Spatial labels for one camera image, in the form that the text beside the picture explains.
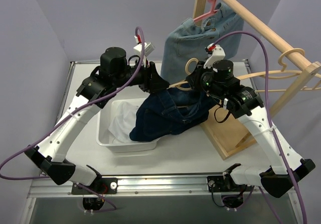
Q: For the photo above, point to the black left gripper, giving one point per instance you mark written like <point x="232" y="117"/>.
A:
<point x="151" y="76"/>

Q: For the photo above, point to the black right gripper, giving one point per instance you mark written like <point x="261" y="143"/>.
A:
<point x="193" y="76"/>

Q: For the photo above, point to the dark blue denim skirt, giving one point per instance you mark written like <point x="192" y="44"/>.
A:
<point x="170" y="112"/>

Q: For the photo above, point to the light blue denim skirt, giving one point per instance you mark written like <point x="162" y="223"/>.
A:
<point x="189" y="41"/>

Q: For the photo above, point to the white skirt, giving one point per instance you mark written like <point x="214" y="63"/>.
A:
<point x="123" y="123"/>

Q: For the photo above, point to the wooden hanger of white skirt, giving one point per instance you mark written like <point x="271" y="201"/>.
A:
<point x="285" y="73"/>

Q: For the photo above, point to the wooden hanger of dark skirt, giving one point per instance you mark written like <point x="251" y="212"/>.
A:
<point x="218" y="81"/>

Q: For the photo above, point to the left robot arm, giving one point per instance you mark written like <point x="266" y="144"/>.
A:
<point x="112" y="75"/>

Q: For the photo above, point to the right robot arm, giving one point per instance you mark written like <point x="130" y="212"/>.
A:
<point x="286" y="165"/>

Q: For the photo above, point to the wooden clothes rack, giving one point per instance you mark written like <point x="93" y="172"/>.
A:
<point x="281" y="25"/>

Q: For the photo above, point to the white plastic basket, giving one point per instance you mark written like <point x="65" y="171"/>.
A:
<point x="103" y="136"/>

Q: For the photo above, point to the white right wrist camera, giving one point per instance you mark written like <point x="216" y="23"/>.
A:
<point x="214" y="53"/>

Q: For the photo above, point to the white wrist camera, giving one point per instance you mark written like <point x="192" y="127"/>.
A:
<point x="148" y="48"/>
<point x="214" y="53"/>

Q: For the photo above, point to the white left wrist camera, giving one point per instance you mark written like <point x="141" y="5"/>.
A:
<point x="148" y="48"/>

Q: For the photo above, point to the aluminium mounting rail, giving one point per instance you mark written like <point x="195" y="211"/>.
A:
<point x="141" y="185"/>

